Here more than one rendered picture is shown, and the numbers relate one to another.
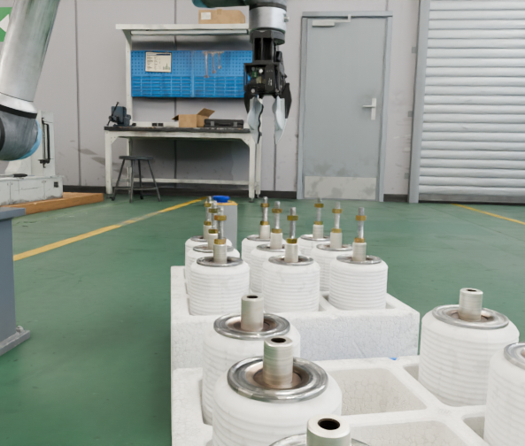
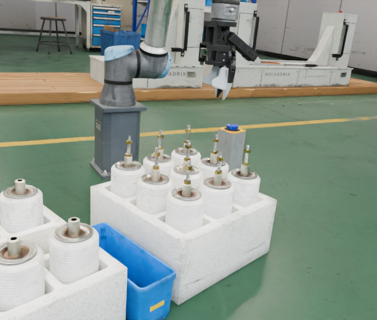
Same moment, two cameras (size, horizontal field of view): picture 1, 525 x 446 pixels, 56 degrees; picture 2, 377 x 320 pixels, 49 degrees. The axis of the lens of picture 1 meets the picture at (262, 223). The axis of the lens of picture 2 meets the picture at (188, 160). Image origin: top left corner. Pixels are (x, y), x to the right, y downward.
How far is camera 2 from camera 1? 1.00 m
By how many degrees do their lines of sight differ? 54
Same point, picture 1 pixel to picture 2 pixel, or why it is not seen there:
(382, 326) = (164, 238)
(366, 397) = not seen: hidden behind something
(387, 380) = not seen: hidden behind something
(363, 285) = (169, 209)
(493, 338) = (51, 242)
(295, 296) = (140, 199)
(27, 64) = (154, 27)
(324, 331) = (140, 224)
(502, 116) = not seen: outside the picture
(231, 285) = (117, 180)
